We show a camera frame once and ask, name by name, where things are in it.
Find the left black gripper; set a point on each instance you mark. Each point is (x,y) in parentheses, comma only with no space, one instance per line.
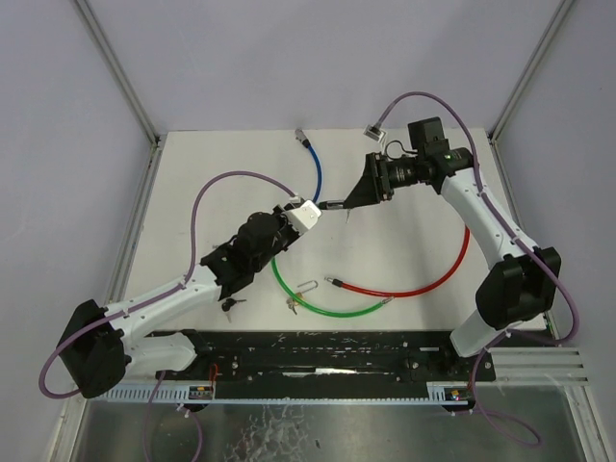
(289,226)

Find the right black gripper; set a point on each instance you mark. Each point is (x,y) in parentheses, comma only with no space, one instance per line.
(380,177)

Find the green cable lock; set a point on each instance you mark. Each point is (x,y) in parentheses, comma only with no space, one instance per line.
(320,311)

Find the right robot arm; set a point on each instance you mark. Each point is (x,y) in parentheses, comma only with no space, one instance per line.
(519,286)

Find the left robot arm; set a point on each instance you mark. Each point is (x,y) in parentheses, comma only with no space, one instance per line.
(102,345)

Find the brass padlock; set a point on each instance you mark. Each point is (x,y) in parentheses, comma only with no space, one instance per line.
(302,290)

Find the black padlock keys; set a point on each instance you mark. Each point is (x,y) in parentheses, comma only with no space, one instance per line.
(228,304)

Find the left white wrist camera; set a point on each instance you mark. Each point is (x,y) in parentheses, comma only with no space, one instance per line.
(303,215)

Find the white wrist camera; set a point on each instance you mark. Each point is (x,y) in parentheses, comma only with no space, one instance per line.
(375,133)
(303,215)

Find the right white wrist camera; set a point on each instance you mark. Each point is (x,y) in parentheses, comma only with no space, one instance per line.
(375,133)

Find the blue cable lock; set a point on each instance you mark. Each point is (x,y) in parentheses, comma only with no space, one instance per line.
(301,137)

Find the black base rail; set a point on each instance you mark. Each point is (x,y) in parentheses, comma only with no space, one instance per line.
(407,356)

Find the right aluminium frame post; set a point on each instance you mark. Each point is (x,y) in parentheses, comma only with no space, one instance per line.
(539,53)

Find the aluminium frame post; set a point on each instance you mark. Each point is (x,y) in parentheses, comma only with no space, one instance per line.
(539,53)
(101,41)

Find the white slotted cable duct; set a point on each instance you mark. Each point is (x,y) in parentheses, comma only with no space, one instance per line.
(284,389)

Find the left aluminium frame post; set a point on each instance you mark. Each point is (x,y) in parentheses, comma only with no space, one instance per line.
(101,41)

